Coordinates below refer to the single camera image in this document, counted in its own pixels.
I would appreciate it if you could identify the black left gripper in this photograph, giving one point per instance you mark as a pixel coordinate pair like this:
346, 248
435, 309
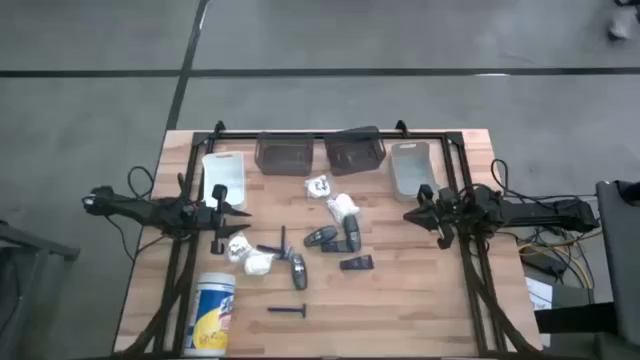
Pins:
205, 217

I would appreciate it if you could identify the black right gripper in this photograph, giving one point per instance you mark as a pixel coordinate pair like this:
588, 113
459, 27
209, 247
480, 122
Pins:
440, 212

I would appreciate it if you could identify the white packet with black print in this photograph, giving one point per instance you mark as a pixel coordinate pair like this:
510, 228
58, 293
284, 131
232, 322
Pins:
318, 187
237, 247

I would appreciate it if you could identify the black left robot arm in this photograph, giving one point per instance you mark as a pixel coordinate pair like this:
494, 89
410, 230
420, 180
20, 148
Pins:
145, 210

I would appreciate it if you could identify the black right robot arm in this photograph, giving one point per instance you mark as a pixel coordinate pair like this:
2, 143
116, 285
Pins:
540, 212

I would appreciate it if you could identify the light grey plastic bin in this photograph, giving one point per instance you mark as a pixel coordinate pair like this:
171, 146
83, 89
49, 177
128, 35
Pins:
410, 167

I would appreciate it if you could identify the white plastic bin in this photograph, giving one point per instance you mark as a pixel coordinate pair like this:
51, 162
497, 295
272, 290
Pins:
227, 167

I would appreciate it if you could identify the smoked transparent rectangular bin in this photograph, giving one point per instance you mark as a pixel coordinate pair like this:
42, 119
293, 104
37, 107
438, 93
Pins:
282, 155

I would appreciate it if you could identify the smoked transparent tilted bin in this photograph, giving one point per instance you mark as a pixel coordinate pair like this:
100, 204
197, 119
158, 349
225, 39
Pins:
355, 150

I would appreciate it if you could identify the disinfecting wipes canister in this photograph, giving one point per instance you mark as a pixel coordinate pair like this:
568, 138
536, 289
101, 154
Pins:
210, 315

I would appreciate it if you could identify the black power adapter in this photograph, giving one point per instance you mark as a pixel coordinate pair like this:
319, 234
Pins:
542, 262

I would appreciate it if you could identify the white paper sheet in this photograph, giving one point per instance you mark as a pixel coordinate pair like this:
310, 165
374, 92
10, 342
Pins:
540, 295

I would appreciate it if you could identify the grey metal furniture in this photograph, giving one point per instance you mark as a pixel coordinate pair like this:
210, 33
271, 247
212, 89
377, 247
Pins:
30, 242

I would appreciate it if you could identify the dark grey cabinet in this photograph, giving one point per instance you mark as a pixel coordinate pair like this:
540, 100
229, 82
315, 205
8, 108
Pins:
622, 260

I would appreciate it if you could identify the person's foot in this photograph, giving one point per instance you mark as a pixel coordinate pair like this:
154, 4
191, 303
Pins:
622, 25

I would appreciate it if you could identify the black metal table frame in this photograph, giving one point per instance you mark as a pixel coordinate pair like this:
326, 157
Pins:
240, 135

